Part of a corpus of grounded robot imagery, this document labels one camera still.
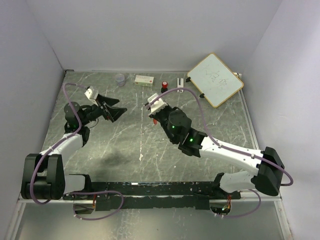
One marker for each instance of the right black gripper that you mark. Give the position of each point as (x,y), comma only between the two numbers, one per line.
(154,116)

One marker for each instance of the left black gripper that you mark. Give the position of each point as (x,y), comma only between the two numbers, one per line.
(113,113)

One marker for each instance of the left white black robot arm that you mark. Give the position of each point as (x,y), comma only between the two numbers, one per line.
(43,173)

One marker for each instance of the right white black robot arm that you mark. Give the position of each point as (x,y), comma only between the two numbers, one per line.
(261,169)

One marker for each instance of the red black stamp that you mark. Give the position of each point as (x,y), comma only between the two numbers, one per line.
(164,86)

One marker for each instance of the clear plastic cup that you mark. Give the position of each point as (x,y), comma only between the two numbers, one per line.
(120,80)

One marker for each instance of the white black small device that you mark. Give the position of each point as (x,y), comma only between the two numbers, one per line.
(180,85)

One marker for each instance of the white red cardboard box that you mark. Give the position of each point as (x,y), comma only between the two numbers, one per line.
(143,80)

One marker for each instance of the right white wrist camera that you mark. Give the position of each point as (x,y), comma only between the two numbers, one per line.
(156,106)

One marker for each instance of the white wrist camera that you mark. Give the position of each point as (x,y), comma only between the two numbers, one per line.
(91,94)
(156,106)

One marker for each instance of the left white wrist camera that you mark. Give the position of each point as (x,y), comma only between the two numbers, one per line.
(91,94)

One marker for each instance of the small whiteboard wooden frame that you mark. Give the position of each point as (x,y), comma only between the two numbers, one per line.
(214,79)

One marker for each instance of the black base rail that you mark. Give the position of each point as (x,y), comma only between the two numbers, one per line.
(148,195)

